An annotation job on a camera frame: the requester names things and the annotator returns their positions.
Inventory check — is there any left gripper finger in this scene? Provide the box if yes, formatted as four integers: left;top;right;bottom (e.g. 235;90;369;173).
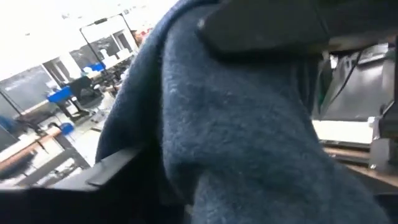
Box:
51;146;187;224

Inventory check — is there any blue fleece cloth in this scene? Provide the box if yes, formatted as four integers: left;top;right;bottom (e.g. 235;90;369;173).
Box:
95;0;391;224

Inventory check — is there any wood edged work table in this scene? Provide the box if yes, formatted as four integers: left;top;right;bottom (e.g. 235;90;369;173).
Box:
0;126;63;174

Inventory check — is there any black office chair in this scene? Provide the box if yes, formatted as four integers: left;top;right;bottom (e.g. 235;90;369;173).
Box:
66;76;104;110

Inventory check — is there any blue plastic crate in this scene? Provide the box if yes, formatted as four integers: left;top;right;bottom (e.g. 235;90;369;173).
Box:
83;62;106;73
46;86;75;103

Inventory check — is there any person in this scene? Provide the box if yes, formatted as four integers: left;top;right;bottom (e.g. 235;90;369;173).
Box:
130;29;146;47

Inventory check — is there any black framed whiteboard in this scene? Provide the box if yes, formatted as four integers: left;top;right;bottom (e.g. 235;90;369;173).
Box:
79;14;140;71

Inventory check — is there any white cardboard box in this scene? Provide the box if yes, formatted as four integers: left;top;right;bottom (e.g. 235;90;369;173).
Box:
312;119;376;144

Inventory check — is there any dark wall panel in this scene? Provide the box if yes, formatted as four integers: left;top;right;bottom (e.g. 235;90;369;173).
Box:
0;65;59;116

